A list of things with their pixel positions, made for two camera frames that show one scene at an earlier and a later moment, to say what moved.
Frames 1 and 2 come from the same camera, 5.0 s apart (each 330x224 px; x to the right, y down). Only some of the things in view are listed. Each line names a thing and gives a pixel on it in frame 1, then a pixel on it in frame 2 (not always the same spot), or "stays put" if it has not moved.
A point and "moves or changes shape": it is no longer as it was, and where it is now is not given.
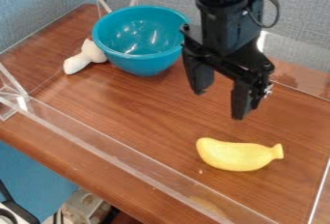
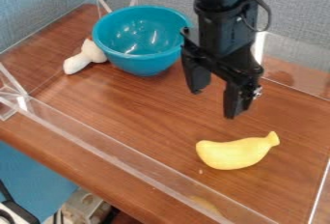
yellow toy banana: [237, 156] moves or changes shape
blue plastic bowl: [141, 39] stays put
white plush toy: [91, 54] stays put
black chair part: [11, 201] stays put
